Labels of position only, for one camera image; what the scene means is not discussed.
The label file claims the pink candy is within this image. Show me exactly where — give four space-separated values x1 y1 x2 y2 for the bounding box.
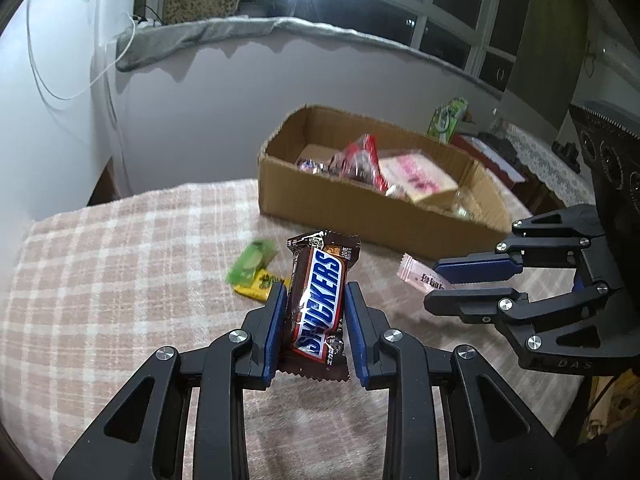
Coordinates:
397 252 452 295

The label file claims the toast bread packet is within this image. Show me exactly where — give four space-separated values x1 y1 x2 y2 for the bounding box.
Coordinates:
378 151 459 208

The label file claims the Snickers bar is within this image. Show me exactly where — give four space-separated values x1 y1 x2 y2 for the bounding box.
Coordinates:
278 230 361 382

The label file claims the red dark snack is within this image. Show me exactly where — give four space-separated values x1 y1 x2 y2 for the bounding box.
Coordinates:
328 134 388 194

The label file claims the yellow candy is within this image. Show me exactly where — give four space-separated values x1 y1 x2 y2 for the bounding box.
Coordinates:
233 269 291 304

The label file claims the light green jelly packet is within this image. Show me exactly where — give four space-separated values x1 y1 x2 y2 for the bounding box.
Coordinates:
226 240 277 286

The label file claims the red gift box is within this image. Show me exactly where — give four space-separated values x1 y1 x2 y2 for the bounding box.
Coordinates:
450 133 527 188

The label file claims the white lace cloth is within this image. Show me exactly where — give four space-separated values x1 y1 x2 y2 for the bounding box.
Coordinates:
491 118 596 206

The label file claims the green tissue pack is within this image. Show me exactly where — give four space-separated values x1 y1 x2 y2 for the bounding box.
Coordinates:
426 98 469 144

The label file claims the black object on lace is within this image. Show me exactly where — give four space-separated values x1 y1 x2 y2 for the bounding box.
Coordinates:
552 141 580 174

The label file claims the plaid table cloth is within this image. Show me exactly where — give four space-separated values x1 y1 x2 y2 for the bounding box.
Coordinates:
0 176 586 480

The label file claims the brown cardboard box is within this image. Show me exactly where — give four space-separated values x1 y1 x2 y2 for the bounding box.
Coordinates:
258 105 511 260

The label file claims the grey windowsill cloth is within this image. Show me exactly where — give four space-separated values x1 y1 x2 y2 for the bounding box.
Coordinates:
114 15 504 100

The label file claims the white cable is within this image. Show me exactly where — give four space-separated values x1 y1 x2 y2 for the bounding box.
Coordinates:
25 0 139 103

